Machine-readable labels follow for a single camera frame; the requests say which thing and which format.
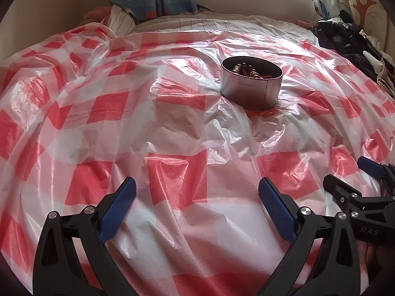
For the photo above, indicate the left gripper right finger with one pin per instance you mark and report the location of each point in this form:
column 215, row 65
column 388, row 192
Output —
column 336, row 269

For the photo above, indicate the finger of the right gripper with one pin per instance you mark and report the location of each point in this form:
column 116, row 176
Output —
column 347, row 197
column 383, row 173

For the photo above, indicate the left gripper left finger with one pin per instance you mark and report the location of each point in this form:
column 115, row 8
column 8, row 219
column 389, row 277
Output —
column 57, row 269

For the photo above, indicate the person's right hand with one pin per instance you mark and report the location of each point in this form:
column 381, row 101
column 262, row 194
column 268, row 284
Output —
column 379, row 260

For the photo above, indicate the round metal tin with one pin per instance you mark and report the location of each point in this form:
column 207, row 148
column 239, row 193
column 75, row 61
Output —
column 251, row 82

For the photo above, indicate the pile of dark clothes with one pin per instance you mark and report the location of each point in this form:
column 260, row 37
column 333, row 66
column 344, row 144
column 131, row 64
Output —
column 349, row 40

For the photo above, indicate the red white checkered plastic sheet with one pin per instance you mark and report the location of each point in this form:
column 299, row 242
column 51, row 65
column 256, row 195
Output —
column 83, row 110

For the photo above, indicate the tree decorated wardrobe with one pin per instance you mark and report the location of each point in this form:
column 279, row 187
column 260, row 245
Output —
column 374, row 20

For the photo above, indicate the beige striped bed sheet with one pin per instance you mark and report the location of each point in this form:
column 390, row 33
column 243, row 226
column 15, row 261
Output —
column 241, row 24

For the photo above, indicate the striped pillow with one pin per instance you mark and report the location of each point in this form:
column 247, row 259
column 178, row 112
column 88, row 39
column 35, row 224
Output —
column 120, row 22

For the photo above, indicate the pink stuffed cloth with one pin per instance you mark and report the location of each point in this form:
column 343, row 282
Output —
column 98, row 15

